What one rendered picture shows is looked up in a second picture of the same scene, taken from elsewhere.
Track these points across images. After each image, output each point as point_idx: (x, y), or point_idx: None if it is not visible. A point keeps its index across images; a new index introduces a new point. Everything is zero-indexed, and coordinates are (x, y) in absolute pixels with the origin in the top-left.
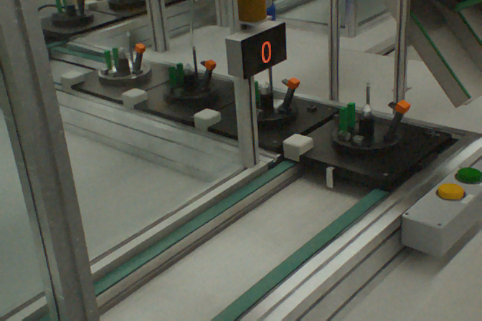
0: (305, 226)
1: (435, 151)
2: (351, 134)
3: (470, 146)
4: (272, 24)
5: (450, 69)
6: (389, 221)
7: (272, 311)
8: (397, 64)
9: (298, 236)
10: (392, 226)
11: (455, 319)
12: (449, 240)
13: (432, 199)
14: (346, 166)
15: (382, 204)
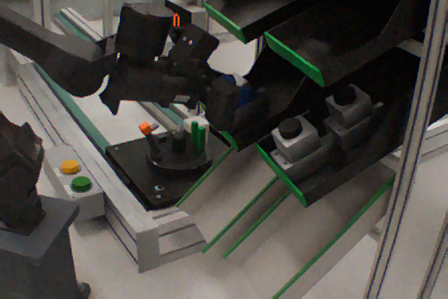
0: (116, 132)
1: (137, 190)
2: None
3: (129, 211)
4: (190, 9)
5: (202, 176)
6: (67, 136)
7: (42, 91)
8: None
9: (109, 127)
10: (66, 141)
11: None
12: (46, 171)
13: (71, 159)
14: (144, 138)
15: (86, 140)
